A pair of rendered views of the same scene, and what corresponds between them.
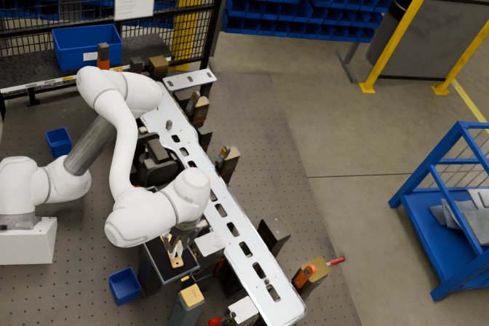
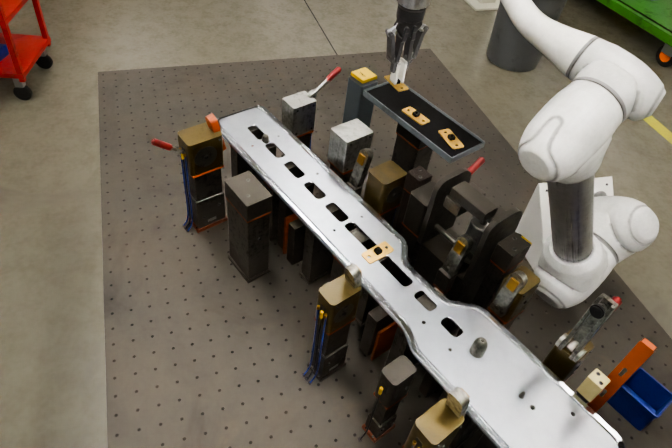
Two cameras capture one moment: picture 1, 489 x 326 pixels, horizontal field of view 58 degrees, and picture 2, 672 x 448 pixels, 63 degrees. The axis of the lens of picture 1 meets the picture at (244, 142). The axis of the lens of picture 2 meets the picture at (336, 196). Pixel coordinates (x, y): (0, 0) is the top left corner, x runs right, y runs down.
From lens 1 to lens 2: 2.19 m
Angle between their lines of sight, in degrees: 90
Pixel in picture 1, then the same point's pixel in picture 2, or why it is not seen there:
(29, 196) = not seen: hidden behind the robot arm
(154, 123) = (507, 355)
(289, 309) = (238, 120)
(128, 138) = not seen: outside the picture
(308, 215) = (136, 354)
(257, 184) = (240, 406)
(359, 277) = not seen: outside the picture
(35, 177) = (603, 214)
